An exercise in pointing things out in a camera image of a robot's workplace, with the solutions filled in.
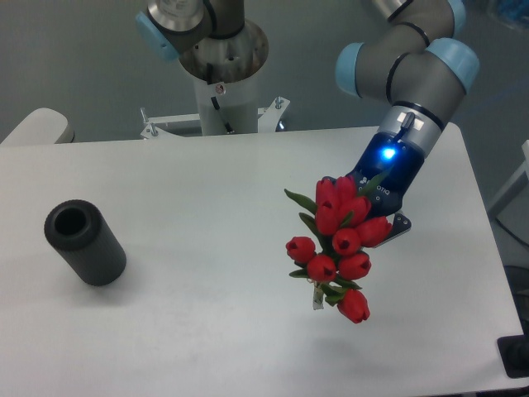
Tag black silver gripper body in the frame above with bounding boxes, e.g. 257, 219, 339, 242
349, 101, 446, 217

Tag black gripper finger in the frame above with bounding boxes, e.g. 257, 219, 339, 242
375, 211, 412, 248

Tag red tulip bouquet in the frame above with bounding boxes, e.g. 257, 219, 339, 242
284, 173, 393, 323

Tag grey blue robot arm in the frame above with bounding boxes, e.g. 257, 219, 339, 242
136, 1, 479, 238

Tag black device at table edge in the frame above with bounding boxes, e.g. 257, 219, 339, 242
497, 335, 528, 379

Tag blue items in bag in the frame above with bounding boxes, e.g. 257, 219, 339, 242
488, 0, 528, 31

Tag black cylindrical vase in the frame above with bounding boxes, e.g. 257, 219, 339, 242
44, 199, 126, 286

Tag white chair backrest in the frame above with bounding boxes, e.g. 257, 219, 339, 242
1, 108, 75, 147

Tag white furniture frame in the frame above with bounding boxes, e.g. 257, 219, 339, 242
486, 139, 529, 245

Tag white metal base bracket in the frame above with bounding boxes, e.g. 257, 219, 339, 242
140, 96, 291, 140

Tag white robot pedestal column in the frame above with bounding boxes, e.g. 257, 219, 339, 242
179, 20, 269, 120

